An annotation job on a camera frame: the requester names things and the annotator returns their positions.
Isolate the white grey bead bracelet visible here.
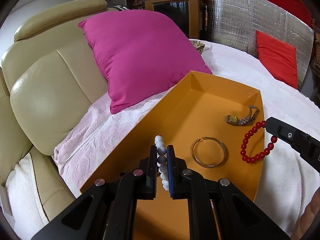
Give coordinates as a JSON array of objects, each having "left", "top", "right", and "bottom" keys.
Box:
[{"left": 154, "top": 134, "right": 170, "bottom": 192}]

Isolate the red bead bracelet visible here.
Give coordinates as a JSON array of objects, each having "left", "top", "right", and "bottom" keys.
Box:
[{"left": 240, "top": 120, "right": 278, "bottom": 164}]

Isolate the person's right hand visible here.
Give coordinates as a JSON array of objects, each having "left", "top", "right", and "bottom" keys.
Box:
[{"left": 290, "top": 188, "right": 320, "bottom": 239}]

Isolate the gold bangle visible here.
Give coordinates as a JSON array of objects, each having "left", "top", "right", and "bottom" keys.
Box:
[{"left": 190, "top": 137, "right": 228, "bottom": 168}]

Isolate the orange cardboard tray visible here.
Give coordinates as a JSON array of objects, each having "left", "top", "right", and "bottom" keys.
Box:
[{"left": 88, "top": 72, "right": 265, "bottom": 239}]

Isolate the gold wristwatch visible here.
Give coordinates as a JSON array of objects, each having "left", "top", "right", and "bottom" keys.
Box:
[{"left": 226, "top": 105, "right": 260, "bottom": 126}]

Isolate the red cushion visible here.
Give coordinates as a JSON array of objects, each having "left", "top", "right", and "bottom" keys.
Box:
[{"left": 255, "top": 31, "right": 298, "bottom": 89}]

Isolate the magenta cushion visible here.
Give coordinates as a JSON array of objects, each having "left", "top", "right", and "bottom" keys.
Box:
[{"left": 78, "top": 10, "right": 211, "bottom": 114}]

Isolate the patterned crumpled cloth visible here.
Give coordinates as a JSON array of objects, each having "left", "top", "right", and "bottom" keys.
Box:
[{"left": 190, "top": 40, "right": 205, "bottom": 54}]

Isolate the beige leather sofa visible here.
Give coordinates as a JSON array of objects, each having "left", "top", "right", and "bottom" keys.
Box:
[{"left": 0, "top": 0, "right": 131, "bottom": 230}]

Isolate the silver foil insulation panel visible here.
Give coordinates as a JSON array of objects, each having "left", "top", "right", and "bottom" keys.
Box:
[{"left": 207, "top": 0, "right": 314, "bottom": 85}]

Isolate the wooden cabinet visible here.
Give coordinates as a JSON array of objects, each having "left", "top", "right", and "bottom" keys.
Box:
[{"left": 144, "top": 0, "right": 206, "bottom": 39}]

